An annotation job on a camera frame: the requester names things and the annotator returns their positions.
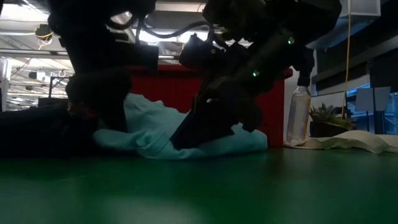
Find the white canvas tote bag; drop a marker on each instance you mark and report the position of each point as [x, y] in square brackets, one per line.
[357, 140]

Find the black monitor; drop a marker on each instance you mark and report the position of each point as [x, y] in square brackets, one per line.
[51, 102]

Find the black garment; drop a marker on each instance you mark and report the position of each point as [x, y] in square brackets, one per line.
[40, 130]

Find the light blue garment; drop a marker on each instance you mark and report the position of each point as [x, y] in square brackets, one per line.
[149, 127]

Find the red plastic laundry bin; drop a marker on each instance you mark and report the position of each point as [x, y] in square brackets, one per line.
[174, 87]

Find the pale rectangular panel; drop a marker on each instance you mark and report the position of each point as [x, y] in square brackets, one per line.
[373, 99]

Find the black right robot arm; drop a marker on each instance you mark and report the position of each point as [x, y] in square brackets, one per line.
[304, 18]

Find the clear spray bottle black top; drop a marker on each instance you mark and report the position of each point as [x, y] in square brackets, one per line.
[298, 112]

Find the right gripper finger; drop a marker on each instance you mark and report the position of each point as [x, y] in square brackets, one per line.
[205, 124]
[252, 113]

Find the small potted succulent plant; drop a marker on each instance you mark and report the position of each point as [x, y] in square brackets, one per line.
[326, 123]

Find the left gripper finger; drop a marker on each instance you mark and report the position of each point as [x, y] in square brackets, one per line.
[102, 93]

